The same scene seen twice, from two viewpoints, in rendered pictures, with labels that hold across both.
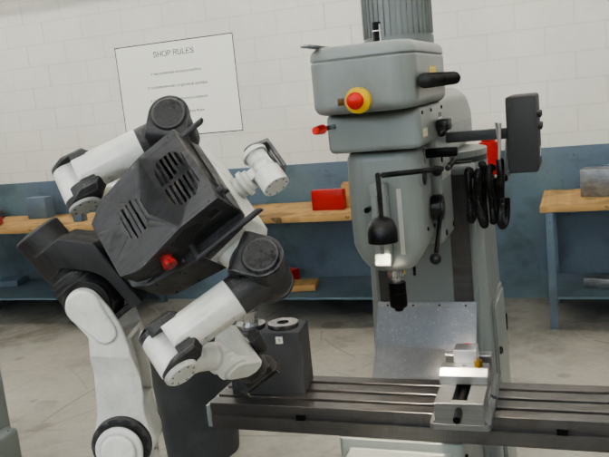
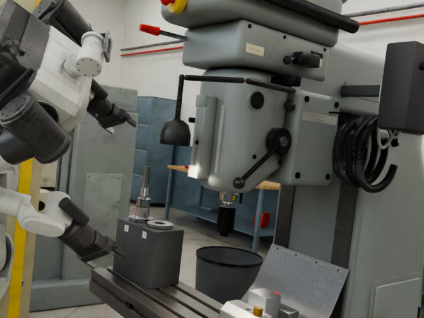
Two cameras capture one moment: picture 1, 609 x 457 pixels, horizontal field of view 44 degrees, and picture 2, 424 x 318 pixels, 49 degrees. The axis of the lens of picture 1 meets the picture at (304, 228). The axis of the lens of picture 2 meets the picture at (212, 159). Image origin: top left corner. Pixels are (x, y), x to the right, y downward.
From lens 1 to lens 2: 125 cm
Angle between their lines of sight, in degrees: 31
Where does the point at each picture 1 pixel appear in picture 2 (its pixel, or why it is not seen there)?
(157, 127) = (37, 11)
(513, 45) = not seen: outside the picture
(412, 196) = (235, 115)
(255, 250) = (14, 103)
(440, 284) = (322, 241)
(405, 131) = (228, 43)
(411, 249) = (224, 170)
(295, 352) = (152, 249)
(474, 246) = (358, 211)
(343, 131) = (190, 43)
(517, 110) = (396, 57)
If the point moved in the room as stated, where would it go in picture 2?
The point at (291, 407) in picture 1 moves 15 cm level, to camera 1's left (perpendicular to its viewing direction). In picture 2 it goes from (125, 293) to (90, 281)
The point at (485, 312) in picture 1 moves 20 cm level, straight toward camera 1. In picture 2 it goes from (358, 285) to (323, 296)
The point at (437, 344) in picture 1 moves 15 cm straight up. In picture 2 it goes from (299, 298) to (305, 250)
